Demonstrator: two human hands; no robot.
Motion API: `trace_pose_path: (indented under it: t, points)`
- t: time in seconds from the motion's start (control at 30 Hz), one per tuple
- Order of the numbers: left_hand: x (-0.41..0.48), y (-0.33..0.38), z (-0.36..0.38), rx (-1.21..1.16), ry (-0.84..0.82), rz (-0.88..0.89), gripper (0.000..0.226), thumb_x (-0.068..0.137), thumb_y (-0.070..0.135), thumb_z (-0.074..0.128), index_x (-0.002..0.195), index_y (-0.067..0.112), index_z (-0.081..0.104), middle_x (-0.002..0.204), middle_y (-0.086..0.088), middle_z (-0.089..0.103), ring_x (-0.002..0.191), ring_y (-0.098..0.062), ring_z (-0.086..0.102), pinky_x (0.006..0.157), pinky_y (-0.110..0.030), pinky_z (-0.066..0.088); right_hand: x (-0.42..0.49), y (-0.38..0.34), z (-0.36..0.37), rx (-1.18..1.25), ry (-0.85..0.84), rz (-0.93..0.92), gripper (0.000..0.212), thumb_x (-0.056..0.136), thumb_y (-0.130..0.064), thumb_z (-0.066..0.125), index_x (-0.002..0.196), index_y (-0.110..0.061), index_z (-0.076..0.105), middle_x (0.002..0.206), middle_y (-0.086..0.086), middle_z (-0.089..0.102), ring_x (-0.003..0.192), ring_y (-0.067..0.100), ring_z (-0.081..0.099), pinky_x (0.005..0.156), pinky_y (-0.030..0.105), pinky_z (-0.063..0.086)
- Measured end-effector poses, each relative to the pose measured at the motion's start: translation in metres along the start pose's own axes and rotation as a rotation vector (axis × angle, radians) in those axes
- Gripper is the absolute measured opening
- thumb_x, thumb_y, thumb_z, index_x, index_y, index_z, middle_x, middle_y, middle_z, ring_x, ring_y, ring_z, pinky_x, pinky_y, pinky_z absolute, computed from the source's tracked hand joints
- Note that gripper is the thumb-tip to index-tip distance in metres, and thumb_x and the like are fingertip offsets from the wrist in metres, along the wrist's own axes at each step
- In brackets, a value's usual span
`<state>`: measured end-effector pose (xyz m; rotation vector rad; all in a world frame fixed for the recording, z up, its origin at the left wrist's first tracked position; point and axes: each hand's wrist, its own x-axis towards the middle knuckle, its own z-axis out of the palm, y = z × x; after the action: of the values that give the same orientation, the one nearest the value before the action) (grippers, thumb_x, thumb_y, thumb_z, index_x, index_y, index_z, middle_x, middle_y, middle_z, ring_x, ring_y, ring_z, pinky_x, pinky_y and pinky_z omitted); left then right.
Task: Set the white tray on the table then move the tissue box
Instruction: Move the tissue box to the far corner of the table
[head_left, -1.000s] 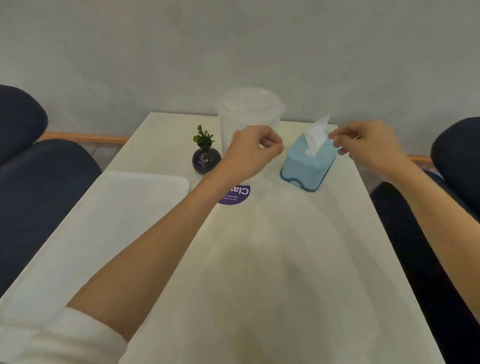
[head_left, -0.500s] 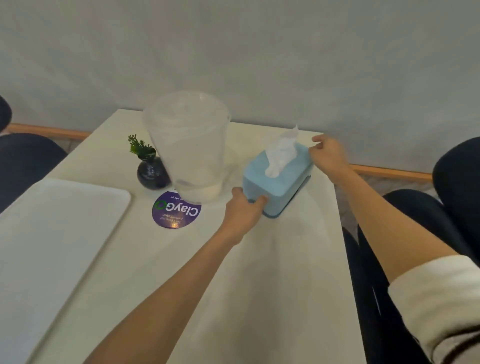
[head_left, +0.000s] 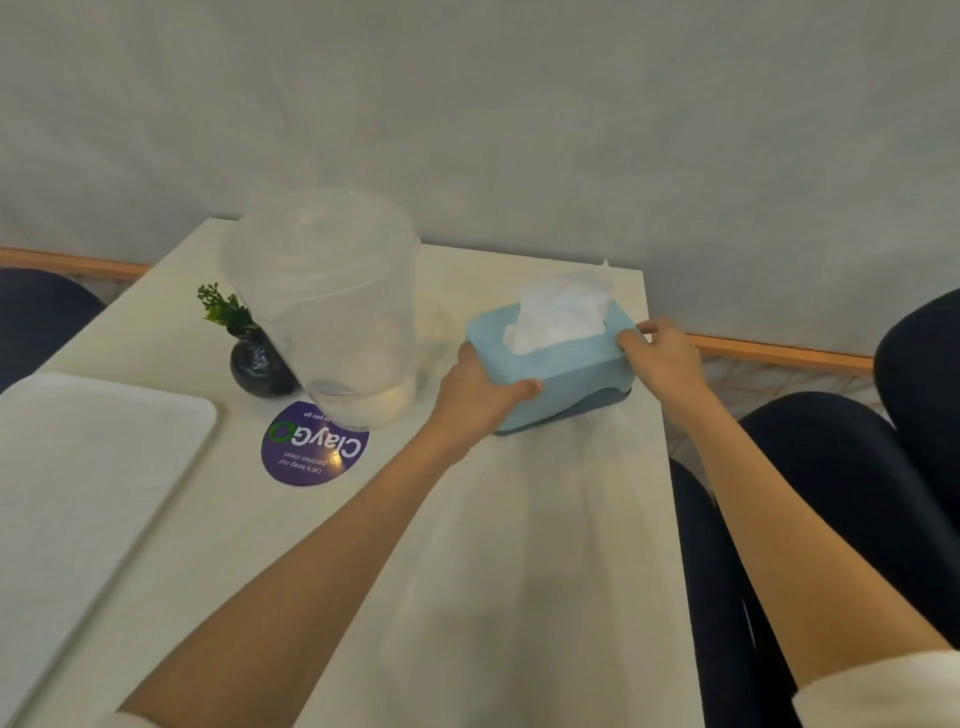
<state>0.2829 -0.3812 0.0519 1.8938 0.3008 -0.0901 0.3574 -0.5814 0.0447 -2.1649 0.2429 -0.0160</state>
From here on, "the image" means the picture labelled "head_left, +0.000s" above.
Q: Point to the person's right hand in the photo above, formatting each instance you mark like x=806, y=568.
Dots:
x=671, y=367

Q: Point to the person's left hand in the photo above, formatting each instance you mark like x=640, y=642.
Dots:
x=472, y=409

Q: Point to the light blue tissue box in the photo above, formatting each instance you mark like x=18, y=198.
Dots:
x=577, y=371

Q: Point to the white rectangular tray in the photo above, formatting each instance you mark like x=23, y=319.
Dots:
x=82, y=480

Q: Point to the person's left forearm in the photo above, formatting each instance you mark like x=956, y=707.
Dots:
x=300, y=592

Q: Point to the person's right forearm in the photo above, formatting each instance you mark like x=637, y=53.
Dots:
x=795, y=540

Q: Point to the white tissue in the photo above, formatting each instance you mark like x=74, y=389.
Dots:
x=559, y=311

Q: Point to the round purple sticker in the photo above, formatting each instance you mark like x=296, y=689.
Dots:
x=300, y=450

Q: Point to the clear plastic lidded container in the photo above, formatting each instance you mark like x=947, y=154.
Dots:
x=330, y=300

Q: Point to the dark blue padded chair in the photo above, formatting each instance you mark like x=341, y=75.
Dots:
x=862, y=465
x=37, y=315

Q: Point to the black vase with green plant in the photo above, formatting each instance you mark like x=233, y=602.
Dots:
x=259, y=367

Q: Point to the white right sleeve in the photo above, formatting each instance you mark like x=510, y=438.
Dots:
x=892, y=694

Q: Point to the white sleeve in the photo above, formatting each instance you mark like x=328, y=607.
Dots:
x=892, y=694
x=124, y=721

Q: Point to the white left sleeve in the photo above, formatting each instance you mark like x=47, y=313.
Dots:
x=124, y=721

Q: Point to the wooden wall rail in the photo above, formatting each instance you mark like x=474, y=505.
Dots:
x=780, y=352

